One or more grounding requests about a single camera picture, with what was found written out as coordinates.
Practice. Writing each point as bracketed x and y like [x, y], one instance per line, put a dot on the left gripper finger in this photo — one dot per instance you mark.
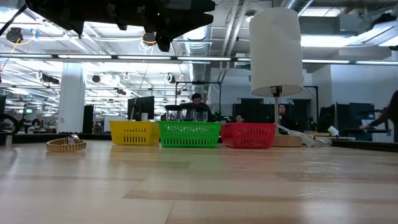
[183, 23]
[192, 5]

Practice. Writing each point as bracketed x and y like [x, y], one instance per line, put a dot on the glass hourglass black caps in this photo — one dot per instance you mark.
[201, 108]

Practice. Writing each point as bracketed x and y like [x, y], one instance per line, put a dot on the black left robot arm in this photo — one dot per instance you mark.
[62, 12]

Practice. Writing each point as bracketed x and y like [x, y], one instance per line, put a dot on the person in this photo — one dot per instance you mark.
[196, 99]
[239, 118]
[393, 112]
[284, 116]

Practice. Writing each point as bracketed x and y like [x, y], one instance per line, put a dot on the black computer monitor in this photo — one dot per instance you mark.
[362, 115]
[141, 107]

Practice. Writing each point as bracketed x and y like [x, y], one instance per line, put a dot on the white shade wooden base lamp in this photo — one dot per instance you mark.
[275, 53]

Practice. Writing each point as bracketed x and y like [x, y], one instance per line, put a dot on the green plastic basket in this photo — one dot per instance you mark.
[189, 124]

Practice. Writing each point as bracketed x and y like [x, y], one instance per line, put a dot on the yellow plastic basket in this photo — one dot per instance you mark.
[133, 133]

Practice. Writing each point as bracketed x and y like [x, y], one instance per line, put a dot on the red plastic basket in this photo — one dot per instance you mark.
[248, 135]

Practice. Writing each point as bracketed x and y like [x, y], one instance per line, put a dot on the white paper cup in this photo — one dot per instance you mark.
[332, 130]

